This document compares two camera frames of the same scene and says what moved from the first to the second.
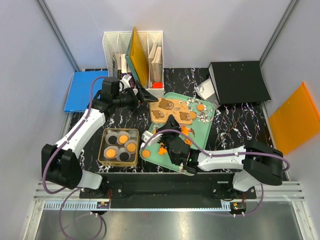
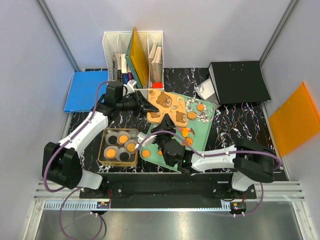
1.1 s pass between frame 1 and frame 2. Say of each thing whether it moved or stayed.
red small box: stayed
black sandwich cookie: stayed
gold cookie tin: stayed
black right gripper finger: moved
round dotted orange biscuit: stayed
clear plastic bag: stayed
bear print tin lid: moved
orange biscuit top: stayed
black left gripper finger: moved
